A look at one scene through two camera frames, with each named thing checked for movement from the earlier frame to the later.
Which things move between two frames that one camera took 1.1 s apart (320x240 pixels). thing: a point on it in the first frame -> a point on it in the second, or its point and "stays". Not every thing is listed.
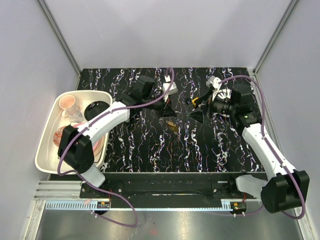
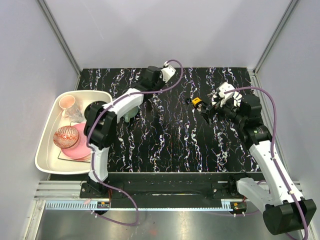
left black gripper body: x=158 y=105 -> x=158 y=86
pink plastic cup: x=66 y=101 stays
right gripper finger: x=197 y=115 -> x=206 y=116
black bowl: x=94 y=108 stays
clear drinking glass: x=74 y=113 stays
